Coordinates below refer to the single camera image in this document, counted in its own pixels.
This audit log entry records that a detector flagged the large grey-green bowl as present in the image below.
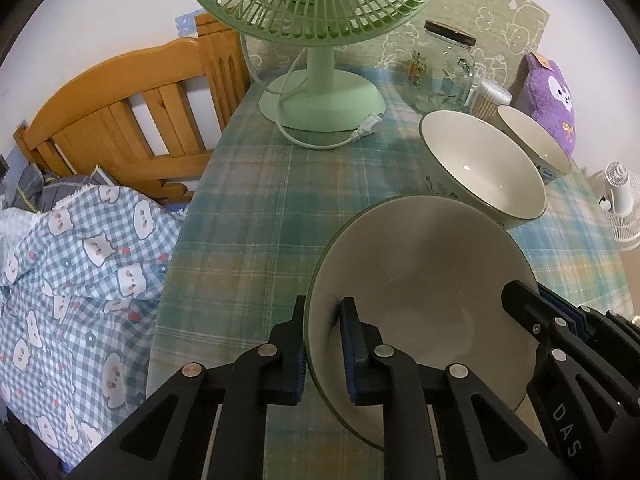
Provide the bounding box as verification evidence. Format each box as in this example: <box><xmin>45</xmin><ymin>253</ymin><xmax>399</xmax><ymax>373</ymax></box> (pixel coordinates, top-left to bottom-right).
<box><xmin>304</xmin><ymin>195</ymin><xmax>537</xmax><ymax>448</ymax></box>

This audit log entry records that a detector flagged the plaid tablecloth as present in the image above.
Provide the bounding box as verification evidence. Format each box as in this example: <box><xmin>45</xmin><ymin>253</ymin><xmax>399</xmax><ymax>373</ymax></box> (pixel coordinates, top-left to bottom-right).
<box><xmin>145</xmin><ymin>64</ymin><xmax>636</xmax><ymax>480</ymax></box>

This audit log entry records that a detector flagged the blue checked bear blanket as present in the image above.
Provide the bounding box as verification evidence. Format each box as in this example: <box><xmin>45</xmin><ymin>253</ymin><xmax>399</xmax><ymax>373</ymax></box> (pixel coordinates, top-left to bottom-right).
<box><xmin>1</xmin><ymin>185</ymin><xmax>182</xmax><ymax>466</ymax></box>

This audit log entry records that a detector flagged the white clip fan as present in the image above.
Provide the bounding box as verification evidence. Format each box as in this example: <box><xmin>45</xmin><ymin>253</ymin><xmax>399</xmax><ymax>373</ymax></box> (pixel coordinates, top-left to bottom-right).
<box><xmin>589</xmin><ymin>162</ymin><xmax>640</xmax><ymax>252</ymax></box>

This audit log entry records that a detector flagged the cream bowl with blue flowers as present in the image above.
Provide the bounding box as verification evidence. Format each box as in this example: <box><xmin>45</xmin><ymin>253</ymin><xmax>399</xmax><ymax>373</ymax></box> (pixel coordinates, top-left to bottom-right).
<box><xmin>495</xmin><ymin>105</ymin><xmax>572</xmax><ymax>183</ymax></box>

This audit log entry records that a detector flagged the cream bowl with dark rim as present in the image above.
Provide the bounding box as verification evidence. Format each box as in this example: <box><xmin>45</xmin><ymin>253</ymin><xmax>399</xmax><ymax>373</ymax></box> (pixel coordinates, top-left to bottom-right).
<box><xmin>419</xmin><ymin>110</ymin><xmax>548</xmax><ymax>229</ymax></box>

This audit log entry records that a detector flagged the grey striped pillow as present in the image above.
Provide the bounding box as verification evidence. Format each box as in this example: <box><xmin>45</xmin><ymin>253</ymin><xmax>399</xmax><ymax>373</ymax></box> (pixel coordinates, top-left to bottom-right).
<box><xmin>1</xmin><ymin>162</ymin><xmax>119</xmax><ymax>212</ymax></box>

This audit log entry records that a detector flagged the purple plush rabbit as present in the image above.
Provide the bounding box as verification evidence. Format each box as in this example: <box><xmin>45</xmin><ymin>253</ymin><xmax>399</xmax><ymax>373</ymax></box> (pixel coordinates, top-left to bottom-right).
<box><xmin>515</xmin><ymin>52</ymin><xmax>576</xmax><ymax>158</ymax></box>

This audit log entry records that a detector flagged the cotton swab container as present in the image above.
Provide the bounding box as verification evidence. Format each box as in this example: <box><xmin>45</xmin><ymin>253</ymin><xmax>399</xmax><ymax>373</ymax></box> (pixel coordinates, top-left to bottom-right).
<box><xmin>470</xmin><ymin>79</ymin><xmax>512</xmax><ymax>122</ymax></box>

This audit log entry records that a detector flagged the wooden bed headboard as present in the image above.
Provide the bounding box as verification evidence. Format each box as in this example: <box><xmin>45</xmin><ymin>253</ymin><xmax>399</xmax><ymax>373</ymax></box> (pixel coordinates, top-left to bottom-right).
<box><xmin>14</xmin><ymin>13</ymin><xmax>250</xmax><ymax>204</ymax></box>

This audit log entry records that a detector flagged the glass jar with dark lid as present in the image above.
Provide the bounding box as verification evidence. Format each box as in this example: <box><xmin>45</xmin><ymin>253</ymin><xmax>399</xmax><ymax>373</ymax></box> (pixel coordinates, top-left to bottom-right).
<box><xmin>405</xmin><ymin>20</ymin><xmax>476</xmax><ymax>115</ymax></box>

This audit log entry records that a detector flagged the green desk fan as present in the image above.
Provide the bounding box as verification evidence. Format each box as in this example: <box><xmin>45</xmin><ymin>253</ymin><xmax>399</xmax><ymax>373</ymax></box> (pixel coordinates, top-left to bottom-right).
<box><xmin>196</xmin><ymin>0</ymin><xmax>427</xmax><ymax>133</ymax></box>

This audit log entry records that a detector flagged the white fan power cable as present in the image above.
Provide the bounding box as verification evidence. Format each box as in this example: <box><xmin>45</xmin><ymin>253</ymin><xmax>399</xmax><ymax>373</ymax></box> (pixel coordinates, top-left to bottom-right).
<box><xmin>240</xmin><ymin>34</ymin><xmax>382</xmax><ymax>151</ymax></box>

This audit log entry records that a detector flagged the green cartoon wall mat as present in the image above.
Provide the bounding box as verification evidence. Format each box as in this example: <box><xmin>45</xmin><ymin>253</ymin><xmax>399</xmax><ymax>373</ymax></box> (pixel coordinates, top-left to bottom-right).
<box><xmin>244</xmin><ymin>0</ymin><xmax>551</xmax><ymax>94</ymax></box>

